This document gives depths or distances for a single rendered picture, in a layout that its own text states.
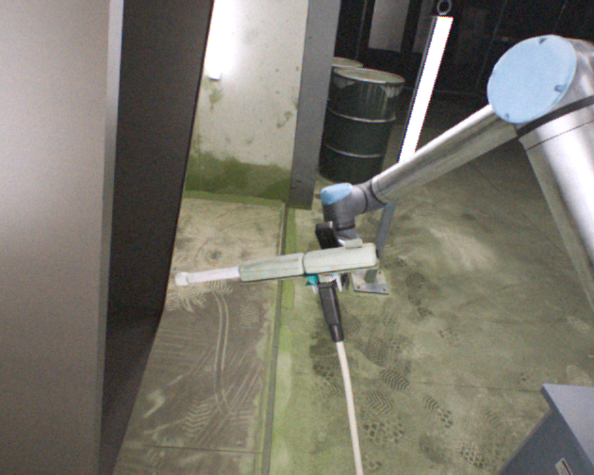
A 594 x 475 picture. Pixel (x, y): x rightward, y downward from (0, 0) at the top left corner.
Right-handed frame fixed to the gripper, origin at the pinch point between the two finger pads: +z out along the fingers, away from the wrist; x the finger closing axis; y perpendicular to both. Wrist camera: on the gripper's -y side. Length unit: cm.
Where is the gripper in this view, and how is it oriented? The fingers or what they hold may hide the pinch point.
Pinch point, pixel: (321, 275)
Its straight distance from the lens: 78.6
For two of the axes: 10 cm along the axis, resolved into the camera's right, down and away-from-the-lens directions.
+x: -9.5, 1.4, 2.9
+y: 2.0, 9.6, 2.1
